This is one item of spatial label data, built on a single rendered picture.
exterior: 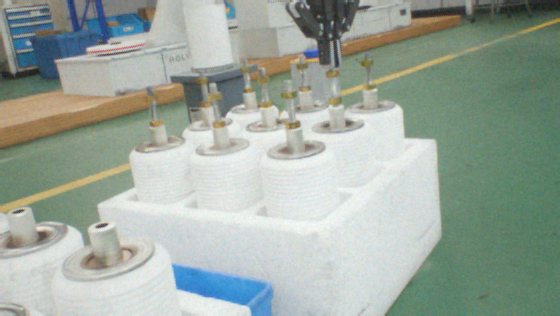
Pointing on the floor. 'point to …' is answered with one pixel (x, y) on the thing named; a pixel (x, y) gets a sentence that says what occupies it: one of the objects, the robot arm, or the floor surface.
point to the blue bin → (225, 287)
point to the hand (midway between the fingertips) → (330, 54)
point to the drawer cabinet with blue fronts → (18, 40)
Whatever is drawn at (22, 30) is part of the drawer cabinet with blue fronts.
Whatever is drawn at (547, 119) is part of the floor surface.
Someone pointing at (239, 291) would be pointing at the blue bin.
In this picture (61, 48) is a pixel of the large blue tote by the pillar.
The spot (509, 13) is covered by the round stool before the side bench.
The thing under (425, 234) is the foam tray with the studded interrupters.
